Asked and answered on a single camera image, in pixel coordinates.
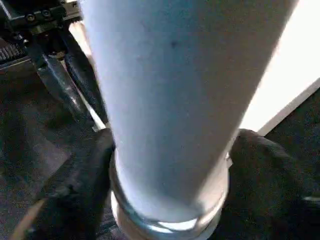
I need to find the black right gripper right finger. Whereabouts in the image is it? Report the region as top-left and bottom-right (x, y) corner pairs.
(225, 128), (320, 240)

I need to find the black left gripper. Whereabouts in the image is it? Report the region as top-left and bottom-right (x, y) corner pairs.
(0, 0), (85, 121)

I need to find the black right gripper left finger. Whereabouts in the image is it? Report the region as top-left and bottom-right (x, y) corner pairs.
(14, 126), (119, 240)

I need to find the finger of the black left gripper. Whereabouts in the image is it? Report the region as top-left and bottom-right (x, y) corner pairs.
(64, 53), (109, 121)

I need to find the white plastic table leg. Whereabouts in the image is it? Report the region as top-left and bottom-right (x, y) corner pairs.
(76, 0), (301, 226)

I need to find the white plastic table top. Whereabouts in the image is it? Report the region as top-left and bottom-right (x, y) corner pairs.
(66, 0), (320, 240)

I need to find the black mat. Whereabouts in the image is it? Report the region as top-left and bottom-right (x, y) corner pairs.
(0, 62), (320, 240)

